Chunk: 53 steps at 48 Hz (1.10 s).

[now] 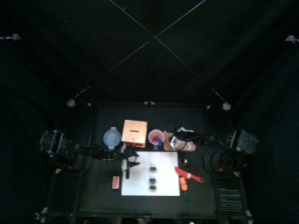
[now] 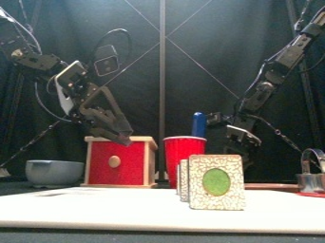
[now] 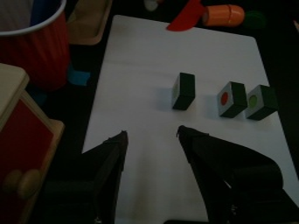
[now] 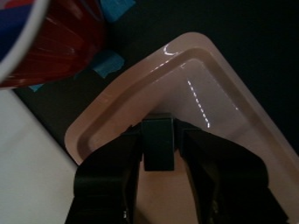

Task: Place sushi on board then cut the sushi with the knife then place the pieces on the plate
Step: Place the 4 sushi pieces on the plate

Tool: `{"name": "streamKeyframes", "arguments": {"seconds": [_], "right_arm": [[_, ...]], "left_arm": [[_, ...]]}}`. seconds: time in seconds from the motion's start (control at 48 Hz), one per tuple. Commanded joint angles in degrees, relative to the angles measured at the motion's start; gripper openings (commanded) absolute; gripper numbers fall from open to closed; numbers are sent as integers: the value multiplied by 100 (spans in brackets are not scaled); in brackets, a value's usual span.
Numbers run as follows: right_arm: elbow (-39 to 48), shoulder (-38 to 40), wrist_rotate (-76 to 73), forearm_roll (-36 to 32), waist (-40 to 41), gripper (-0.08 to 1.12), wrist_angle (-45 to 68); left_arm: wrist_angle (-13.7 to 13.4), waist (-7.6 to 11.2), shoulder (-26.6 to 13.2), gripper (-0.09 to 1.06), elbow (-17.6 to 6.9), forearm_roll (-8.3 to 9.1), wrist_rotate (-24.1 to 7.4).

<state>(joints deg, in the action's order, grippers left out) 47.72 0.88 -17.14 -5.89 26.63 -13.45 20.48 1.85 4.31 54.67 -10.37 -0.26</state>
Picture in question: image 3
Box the red paper cup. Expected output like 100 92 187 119
0 0 71 92

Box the orange toy carrot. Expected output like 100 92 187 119
200 3 247 28

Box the red toy knife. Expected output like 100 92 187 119
166 0 207 32

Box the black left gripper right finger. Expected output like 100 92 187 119
175 124 299 224

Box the beige wooden tray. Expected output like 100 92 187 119
67 0 115 46

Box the white toy piece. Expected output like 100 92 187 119
143 0 160 12

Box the blue block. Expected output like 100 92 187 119
68 64 92 87

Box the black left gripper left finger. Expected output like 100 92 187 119
42 129 130 224

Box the sushi piece red centre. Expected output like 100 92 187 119
216 80 248 119

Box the red wooden toy box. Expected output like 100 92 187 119
0 63 66 224

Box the green sushi piece plain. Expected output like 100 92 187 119
171 72 196 111

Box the white cutting board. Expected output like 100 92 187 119
80 14 299 224

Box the sushi piece green centre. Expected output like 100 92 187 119
244 84 281 122

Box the green toy vegetable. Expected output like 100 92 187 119
243 10 267 30

